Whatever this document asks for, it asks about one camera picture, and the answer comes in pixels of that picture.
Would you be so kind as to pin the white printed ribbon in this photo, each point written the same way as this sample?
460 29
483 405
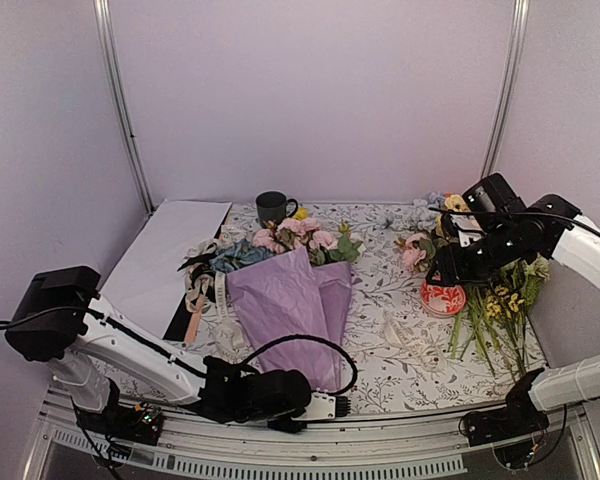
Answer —
227 336

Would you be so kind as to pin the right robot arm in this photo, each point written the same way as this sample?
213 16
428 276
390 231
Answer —
555 229

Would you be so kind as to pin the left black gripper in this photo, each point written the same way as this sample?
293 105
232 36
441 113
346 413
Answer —
293 429

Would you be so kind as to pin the yellow flower stem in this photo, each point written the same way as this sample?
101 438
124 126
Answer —
301 214

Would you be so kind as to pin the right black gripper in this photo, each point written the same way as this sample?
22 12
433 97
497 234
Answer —
452 268

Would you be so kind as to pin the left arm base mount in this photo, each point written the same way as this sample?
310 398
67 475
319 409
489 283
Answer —
143 425

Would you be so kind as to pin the left aluminium frame post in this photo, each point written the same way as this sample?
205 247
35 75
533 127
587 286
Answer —
105 31

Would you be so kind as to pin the front aluminium rail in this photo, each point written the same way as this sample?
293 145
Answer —
427 446

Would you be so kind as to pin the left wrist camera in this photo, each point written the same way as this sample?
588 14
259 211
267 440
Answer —
325 406

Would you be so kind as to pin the dark grey mug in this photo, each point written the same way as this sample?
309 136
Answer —
275 206

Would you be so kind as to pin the pile of fake flowers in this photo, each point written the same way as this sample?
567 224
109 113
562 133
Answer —
495 316

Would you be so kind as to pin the red patterned bowl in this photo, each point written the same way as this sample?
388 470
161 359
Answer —
442 302

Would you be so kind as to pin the blue hydrangea stem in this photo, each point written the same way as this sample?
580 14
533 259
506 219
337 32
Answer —
239 255

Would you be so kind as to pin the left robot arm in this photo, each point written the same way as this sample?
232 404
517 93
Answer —
64 322

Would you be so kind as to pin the aluminium frame post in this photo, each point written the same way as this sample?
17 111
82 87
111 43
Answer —
514 53
105 31

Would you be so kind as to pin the pink wrapping paper sheet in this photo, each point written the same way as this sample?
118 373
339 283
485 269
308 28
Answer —
286 295

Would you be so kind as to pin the right aluminium frame post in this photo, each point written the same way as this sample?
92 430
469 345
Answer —
514 53

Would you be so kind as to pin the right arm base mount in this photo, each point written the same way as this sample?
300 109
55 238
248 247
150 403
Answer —
515 418

